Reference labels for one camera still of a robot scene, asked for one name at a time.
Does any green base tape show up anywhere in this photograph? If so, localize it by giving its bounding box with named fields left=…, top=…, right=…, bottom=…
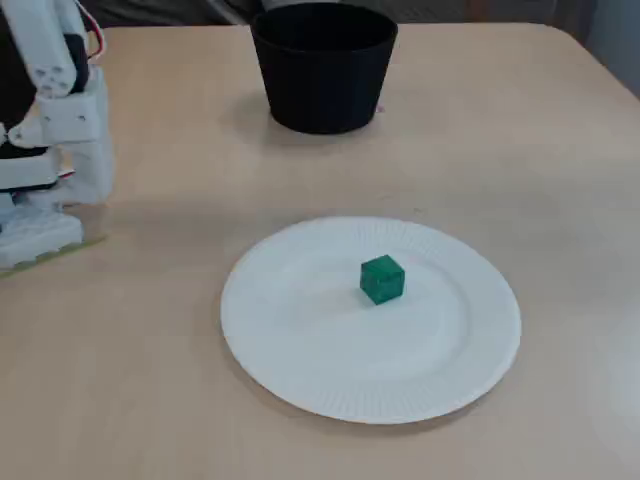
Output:
left=0, top=234, right=109, bottom=281

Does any black plastic cup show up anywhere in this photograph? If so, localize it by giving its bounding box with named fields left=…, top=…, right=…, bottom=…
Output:
left=250, top=2, right=400, bottom=135

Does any white paper plate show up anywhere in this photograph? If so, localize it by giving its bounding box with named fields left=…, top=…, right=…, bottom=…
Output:
left=219, top=214, right=523, bottom=426

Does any green block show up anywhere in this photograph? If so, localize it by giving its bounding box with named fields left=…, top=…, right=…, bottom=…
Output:
left=359, top=254, right=406, bottom=305

